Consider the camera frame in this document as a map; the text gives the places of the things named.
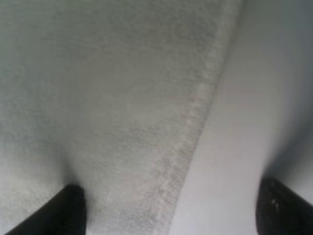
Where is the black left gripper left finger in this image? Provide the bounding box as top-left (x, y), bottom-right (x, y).
top-left (7, 184), bottom-right (86, 235)

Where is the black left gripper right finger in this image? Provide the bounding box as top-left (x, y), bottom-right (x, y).
top-left (255, 178), bottom-right (313, 235)

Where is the white towel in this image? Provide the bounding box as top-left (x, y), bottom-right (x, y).
top-left (0, 0), bottom-right (243, 235)

